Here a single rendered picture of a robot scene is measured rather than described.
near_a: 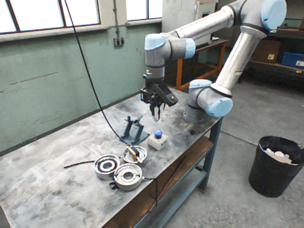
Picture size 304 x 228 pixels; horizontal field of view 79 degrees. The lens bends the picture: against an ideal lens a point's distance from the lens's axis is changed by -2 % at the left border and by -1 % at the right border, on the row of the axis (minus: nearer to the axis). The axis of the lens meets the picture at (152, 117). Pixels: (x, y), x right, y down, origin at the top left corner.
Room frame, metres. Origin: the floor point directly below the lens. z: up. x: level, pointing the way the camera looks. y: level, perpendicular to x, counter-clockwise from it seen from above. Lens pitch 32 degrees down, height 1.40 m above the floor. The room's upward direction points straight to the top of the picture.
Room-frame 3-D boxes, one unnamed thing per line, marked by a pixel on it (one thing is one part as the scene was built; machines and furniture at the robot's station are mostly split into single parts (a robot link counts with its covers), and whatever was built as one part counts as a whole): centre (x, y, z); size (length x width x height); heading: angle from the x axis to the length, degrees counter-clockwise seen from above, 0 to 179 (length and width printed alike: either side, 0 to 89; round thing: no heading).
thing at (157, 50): (0.72, -0.01, 1.24); 0.09 x 0.08 x 0.11; 110
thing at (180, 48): (0.77, -0.10, 1.24); 0.11 x 0.11 x 0.08; 20
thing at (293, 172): (1.09, -1.01, 0.21); 0.34 x 0.34 x 0.43
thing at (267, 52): (3.48, -2.08, 0.64); 0.49 x 0.40 x 0.37; 53
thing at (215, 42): (3.27, -0.65, 0.39); 1.50 x 0.62 x 0.78; 138
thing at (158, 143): (0.71, -0.03, 0.82); 0.08 x 0.07 x 0.05; 138
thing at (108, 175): (0.54, 0.18, 0.82); 0.10 x 0.10 x 0.04
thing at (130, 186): (0.49, 0.09, 0.82); 0.10 x 0.10 x 0.04
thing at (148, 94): (0.73, 0.00, 1.08); 0.09 x 0.08 x 0.12; 47
